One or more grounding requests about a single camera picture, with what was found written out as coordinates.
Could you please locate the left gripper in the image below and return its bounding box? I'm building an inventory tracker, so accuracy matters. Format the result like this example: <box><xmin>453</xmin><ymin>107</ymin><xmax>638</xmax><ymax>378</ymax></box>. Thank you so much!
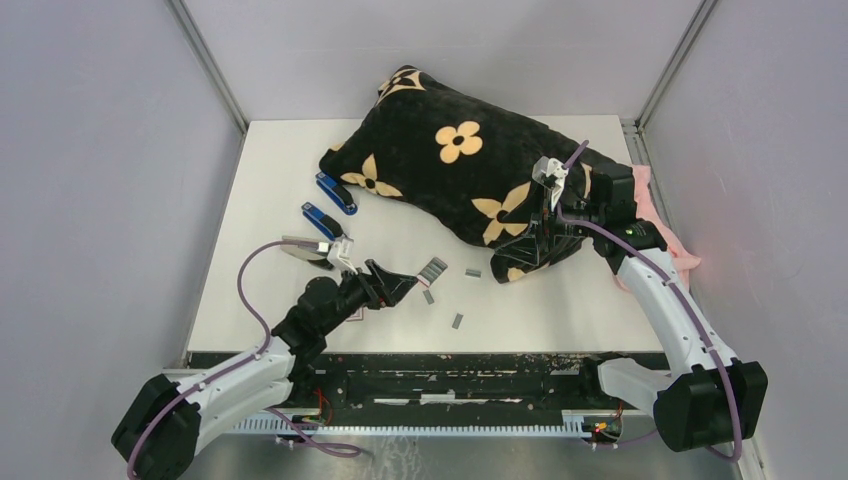
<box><xmin>319</xmin><ymin>258</ymin><xmax>416</xmax><ymax>336</ymax></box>

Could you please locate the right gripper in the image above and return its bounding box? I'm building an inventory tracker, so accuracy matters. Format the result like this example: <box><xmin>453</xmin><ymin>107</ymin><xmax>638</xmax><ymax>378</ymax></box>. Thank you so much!
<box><xmin>495</xmin><ymin>180</ymin><xmax>604</xmax><ymax>265</ymax></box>

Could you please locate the box of staples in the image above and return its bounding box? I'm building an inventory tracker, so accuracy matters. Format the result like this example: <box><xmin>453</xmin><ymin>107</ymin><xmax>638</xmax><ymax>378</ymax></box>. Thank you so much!
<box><xmin>417</xmin><ymin>257</ymin><xmax>448</xmax><ymax>288</ymax></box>

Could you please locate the grey beige stapler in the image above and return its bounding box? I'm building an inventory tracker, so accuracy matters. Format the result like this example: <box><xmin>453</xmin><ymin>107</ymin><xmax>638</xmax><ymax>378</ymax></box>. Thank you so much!
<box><xmin>280</xmin><ymin>236</ymin><xmax>334</xmax><ymax>271</ymax></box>

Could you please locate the blue stapler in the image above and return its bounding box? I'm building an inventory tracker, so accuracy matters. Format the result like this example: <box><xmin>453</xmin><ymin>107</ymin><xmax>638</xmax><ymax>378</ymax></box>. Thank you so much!
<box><xmin>301</xmin><ymin>202</ymin><xmax>346</xmax><ymax>241</ymax></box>
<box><xmin>315</xmin><ymin>171</ymin><xmax>358</xmax><ymax>216</ymax></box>

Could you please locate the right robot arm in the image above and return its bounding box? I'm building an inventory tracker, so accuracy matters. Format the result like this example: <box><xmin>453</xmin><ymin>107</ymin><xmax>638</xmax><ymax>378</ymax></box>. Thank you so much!
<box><xmin>491</xmin><ymin>157</ymin><xmax>768</xmax><ymax>461</ymax></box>

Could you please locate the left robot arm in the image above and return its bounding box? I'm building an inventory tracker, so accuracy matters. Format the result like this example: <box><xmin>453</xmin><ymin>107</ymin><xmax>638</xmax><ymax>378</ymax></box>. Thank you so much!
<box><xmin>111</xmin><ymin>260</ymin><xmax>419</xmax><ymax>479</ymax></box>

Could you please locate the black pillow with beige flowers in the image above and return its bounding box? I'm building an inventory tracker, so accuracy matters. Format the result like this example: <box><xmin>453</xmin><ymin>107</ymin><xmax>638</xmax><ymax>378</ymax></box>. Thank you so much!
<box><xmin>319</xmin><ymin>65</ymin><xmax>617</xmax><ymax>273</ymax></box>

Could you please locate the closed red white staple box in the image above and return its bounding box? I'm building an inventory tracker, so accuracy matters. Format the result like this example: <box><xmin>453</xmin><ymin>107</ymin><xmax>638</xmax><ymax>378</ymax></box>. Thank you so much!
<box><xmin>346</xmin><ymin>307</ymin><xmax>365</xmax><ymax>322</ymax></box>

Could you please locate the pink cloth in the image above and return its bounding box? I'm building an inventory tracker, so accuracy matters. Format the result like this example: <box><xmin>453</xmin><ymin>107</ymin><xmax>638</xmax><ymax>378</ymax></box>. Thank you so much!
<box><xmin>631</xmin><ymin>165</ymin><xmax>701</xmax><ymax>292</ymax></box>

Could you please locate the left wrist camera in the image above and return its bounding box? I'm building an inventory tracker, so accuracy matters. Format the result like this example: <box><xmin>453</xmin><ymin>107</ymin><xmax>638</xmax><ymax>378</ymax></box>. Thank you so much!
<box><xmin>314</xmin><ymin>237</ymin><xmax>357</xmax><ymax>274</ymax></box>

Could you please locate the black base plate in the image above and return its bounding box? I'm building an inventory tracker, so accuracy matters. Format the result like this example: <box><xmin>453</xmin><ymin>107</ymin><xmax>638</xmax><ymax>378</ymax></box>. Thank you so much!
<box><xmin>185</xmin><ymin>351</ymin><xmax>667</xmax><ymax>429</ymax></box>

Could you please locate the white cable duct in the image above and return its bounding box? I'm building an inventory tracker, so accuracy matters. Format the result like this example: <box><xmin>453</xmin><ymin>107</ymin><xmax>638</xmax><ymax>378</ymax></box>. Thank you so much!
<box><xmin>225</xmin><ymin>410</ymin><xmax>624</xmax><ymax>440</ymax></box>

